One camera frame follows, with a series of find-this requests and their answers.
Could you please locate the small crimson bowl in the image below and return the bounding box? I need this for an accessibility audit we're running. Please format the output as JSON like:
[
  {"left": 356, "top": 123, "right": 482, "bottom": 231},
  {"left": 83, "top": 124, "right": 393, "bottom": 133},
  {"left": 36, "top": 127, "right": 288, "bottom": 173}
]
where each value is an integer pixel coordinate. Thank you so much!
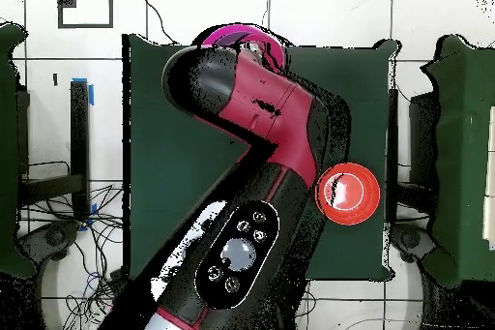
[{"left": 239, "top": 33, "right": 287, "bottom": 74}]

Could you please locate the pink bowl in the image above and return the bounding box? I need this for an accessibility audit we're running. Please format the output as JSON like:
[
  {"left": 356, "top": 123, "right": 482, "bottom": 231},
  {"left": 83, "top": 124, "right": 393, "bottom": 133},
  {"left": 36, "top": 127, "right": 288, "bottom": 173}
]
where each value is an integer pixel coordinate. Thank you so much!
[{"left": 200, "top": 23, "right": 272, "bottom": 48}]

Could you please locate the dark green tablecloth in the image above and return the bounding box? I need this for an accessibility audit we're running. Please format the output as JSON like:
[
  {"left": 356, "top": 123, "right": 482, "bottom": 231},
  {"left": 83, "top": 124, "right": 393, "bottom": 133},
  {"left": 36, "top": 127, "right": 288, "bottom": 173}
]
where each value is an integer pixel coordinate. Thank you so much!
[{"left": 121, "top": 33, "right": 401, "bottom": 283}]

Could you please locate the large red-orange bowl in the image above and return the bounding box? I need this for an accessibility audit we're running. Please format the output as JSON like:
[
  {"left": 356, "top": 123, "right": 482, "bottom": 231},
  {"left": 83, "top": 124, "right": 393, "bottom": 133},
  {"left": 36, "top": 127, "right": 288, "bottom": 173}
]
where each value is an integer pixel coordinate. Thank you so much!
[{"left": 314, "top": 162, "right": 382, "bottom": 226}]

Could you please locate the blue tape strip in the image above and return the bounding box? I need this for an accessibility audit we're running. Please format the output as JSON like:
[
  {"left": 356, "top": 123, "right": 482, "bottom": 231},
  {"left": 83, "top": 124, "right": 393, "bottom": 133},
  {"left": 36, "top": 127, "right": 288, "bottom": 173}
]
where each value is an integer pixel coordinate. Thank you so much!
[{"left": 71, "top": 76, "right": 96, "bottom": 106}]

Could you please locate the black bench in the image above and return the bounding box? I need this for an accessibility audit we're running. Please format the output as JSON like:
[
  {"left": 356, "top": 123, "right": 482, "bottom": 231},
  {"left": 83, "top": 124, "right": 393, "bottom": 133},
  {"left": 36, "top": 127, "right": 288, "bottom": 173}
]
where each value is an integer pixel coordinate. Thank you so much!
[{"left": 16, "top": 79, "right": 91, "bottom": 223}]

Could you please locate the green cloth side table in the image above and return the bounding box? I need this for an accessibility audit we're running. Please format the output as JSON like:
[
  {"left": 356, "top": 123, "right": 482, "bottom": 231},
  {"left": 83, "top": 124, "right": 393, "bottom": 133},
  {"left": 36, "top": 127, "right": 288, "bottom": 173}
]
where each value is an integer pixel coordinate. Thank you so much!
[
  {"left": 421, "top": 34, "right": 495, "bottom": 288},
  {"left": 0, "top": 21, "right": 38, "bottom": 281}
]

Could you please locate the white box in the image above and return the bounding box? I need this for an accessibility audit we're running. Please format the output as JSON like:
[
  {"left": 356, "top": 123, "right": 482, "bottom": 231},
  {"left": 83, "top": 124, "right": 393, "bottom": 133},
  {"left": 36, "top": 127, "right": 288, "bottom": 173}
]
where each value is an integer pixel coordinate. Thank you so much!
[{"left": 481, "top": 105, "right": 495, "bottom": 252}]

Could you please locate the tangle of cables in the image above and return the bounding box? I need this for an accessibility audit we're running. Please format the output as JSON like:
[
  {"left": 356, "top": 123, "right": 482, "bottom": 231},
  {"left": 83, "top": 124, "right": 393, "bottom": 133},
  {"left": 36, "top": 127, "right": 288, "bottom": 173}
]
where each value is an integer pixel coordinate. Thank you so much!
[{"left": 16, "top": 161, "right": 125, "bottom": 330}]

